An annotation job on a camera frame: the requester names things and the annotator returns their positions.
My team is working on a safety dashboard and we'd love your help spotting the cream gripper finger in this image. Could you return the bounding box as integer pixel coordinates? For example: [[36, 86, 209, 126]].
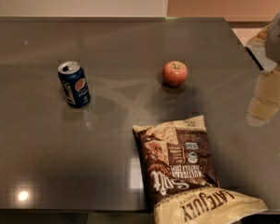
[[246, 64, 280, 127], [257, 27, 268, 40]]

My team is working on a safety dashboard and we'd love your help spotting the brown multigrain chip bag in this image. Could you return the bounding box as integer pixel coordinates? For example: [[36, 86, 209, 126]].
[[133, 116, 267, 224]]

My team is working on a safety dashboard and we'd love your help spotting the red apple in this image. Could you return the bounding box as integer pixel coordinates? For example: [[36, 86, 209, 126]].
[[162, 61, 188, 87]]

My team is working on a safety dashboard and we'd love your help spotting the blue pepsi can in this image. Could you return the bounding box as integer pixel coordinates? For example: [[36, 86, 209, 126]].
[[58, 61, 91, 108]]

